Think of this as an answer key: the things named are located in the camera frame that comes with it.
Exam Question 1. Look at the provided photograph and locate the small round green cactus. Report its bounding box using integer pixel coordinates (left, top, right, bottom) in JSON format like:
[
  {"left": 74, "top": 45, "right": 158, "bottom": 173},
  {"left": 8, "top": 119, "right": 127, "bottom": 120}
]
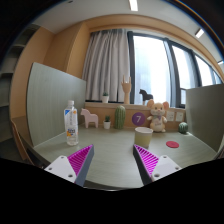
[{"left": 178, "top": 122, "right": 188, "bottom": 134}]

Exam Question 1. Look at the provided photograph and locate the plush mouse toy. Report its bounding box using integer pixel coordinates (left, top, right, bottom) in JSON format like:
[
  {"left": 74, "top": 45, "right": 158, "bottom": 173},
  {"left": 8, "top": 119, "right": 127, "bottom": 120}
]
[{"left": 147, "top": 99, "right": 169, "bottom": 132}]

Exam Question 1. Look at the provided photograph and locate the pink wooden horse figure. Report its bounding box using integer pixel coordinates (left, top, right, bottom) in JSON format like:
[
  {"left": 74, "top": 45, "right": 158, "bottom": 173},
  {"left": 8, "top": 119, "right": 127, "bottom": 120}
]
[{"left": 81, "top": 109, "right": 98, "bottom": 128}]

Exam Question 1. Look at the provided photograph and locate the small potted plant white pot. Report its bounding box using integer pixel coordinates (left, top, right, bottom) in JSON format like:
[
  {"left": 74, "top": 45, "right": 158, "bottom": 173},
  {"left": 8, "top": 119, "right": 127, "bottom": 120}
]
[{"left": 103, "top": 115, "right": 111, "bottom": 129}]

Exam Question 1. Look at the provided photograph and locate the left grey desk partition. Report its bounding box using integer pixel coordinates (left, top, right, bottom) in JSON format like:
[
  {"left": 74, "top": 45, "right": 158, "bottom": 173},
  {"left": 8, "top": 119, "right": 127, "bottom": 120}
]
[{"left": 26, "top": 62, "right": 86, "bottom": 146}]

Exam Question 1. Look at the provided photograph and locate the purple round number sign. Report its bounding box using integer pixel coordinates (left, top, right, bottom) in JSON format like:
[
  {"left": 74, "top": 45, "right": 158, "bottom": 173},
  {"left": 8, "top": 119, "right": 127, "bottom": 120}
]
[{"left": 132, "top": 112, "right": 145, "bottom": 126}]

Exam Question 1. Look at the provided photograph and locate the grey desk partition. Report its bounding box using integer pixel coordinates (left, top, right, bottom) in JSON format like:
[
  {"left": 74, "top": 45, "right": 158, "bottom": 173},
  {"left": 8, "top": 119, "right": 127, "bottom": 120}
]
[
  {"left": 26, "top": 62, "right": 86, "bottom": 146},
  {"left": 185, "top": 84, "right": 224, "bottom": 151}
]

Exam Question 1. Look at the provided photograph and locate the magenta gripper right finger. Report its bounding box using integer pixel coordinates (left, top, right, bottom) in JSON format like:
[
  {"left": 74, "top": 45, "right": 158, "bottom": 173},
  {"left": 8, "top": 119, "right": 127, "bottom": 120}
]
[{"left": 133, "top": 144, "right": 181, "bottom": 185}]

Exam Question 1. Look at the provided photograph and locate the right grey desk partition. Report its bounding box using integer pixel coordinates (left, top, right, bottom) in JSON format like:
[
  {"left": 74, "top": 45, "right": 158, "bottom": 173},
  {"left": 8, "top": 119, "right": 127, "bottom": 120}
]
[{"left": 185, "top": 84, "right": 224, "bottom": 151}]

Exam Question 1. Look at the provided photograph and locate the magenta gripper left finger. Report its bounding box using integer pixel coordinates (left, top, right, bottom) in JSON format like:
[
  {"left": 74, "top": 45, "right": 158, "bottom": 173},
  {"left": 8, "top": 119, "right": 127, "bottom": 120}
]
[{"left": 45, "top": 145, "right": 94, "bottom": 186}]

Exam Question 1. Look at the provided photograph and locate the pale yellow paper cup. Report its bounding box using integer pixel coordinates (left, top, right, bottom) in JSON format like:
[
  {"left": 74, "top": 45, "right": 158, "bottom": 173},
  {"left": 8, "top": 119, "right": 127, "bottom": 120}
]
[{"left": 134, "top": 127, "right": 153, "bottom": 148}]

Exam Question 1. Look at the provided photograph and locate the clear plastic water bottle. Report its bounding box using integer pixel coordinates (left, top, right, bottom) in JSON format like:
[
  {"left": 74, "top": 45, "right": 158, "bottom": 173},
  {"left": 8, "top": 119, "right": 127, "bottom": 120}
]
[{"left": 64, "top": 100, "right": 78, "bottom": 146}]

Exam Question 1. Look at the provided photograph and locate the potted plant on sill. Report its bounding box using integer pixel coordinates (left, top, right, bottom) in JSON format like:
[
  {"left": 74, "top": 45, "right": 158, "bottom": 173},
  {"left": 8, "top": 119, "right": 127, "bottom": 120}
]
[{"left": 102, "top": 92, "right": 109, "bottom": 103}]

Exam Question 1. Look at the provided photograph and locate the black horse figure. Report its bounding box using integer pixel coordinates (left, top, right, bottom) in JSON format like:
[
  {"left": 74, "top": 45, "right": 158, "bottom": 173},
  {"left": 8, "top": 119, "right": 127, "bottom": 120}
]
[{"left": 139, "top": 89, "right": 153, "bottom": 105}]

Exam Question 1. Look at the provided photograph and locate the red round coaster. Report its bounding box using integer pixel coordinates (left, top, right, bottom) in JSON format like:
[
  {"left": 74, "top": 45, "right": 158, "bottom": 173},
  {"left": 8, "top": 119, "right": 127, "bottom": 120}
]
[{"left": 166, "top": 141, "right": 179, "bottom": 148}]

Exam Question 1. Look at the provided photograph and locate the green ceramic cactus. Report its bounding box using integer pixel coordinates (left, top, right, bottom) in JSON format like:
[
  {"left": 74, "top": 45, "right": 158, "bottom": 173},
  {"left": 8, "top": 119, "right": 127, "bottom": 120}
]
[{"left": 114, "top": 105, "right": 126, "bottom": 129}]

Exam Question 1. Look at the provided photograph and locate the wooden hand model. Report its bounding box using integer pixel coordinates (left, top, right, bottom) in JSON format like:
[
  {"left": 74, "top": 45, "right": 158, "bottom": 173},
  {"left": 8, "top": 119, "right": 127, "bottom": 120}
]
[{"left": 121, "top": 80, "right": 132, "bottom": 104}]

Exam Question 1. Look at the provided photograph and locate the grey curtain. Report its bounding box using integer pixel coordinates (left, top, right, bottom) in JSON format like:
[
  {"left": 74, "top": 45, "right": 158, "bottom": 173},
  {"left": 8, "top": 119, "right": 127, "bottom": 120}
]
[{"left": 82, "top": 29, "right": 130, "bottom": 102}]

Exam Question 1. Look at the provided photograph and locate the white wall socket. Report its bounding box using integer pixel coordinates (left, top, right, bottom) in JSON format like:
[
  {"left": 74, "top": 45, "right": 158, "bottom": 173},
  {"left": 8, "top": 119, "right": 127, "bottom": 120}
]
[
  {"left": 176, "top": 112, "right": 184, "bottom": 122},
  {"left": 166, "top": 111, "right": 175, "bottom": 121}
]

